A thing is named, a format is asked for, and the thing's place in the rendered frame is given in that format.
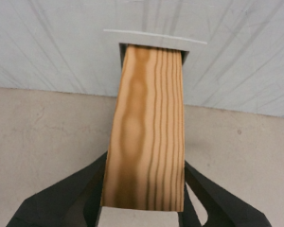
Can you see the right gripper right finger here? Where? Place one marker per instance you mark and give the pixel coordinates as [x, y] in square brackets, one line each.
[223, 208]

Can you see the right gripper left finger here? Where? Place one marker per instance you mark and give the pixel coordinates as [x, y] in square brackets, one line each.
[60, 205]

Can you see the grey panel wall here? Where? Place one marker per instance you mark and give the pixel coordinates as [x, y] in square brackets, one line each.
[59, 46]

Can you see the light wooden board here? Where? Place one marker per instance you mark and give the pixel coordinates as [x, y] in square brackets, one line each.
[145, 165]

